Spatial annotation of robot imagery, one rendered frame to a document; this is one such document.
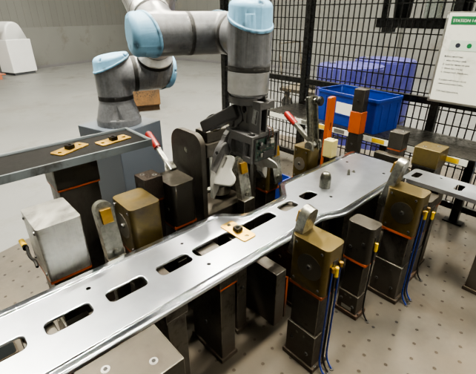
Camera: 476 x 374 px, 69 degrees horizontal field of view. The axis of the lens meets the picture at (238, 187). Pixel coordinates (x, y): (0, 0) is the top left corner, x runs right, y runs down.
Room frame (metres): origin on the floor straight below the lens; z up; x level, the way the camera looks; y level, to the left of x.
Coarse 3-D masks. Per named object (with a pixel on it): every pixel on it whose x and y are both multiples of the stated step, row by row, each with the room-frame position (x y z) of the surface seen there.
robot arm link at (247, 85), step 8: (232, 72) 0.63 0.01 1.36; (232, 80) 0.63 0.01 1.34; (240, 80) 0.62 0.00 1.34; (248, 80) 0.61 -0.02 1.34; (256, 80) 0.61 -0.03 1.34; (264, 80) 0.62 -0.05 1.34; (232, 88) 0.63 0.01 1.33; (240, 88) 0.62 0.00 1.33; (248, 88) 0.61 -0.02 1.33; (256, 88) 0.61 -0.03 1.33; (264, 88) 0.62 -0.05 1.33; (240, 96) 0.62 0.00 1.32; (248, 96) 0.62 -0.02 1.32; (256, 96) 0.62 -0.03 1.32
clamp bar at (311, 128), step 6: (306, 96) 1.10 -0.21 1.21; (312, 96) 1.11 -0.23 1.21; (306, 102) 1.10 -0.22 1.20; (312, 102) 1.09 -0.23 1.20; (318, 102) 1.07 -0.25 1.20; (306, 108) 1.10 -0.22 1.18; (312, 108) 1.09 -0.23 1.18; (306, 114) 1.10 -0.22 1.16; (312, 114) 1.08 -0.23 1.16; (318, 114) 1.10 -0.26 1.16; (306, 120) 1.09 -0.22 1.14; (312, 120) 1.08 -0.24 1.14; (318, 120) 1.10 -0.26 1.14; (312, 126) 1.08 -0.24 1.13; (318, 126) 1.10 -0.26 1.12; (312, 132) 1.08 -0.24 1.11; (318, 132) 1.10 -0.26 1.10; (312, 138) 1.07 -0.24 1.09; (318, 138) 1.09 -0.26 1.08; (318, 144) 1.09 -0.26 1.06
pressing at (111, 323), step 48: (288, 192) 0.87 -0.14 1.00; (336, 192) 0.87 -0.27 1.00; (192, 240) 0.63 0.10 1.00; (240, 240) 0.63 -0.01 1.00; (288, 240) 0.65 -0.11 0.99; (96, 288) 0.49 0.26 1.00; (144, 288) 0.49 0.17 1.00; (192, 288) 0.49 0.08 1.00; (0, 336) 0.38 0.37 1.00; (48, 336) 0.38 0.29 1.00; (96, 336) 0.38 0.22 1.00
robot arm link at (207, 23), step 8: (200, 16) 0.69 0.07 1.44; (208, 16) 0.70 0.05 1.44; (216, 16) 0.70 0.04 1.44; (224, 16) 0.69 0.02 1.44; (200, 24) 0.68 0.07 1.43; (208, 24) 0.69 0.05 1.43; (216, 24) 0.69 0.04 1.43; (200, 32) 0.67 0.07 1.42; (208, 32) 0.68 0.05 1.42; (216, 32) 0.68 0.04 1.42; (200, 40) 0.68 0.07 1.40; (208, 40) 0.68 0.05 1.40; (216, 40) 0.68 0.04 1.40; (200, 48) 0.68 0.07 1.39; (208, 48) 0.69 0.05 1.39; (216, 48) 0.70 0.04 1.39
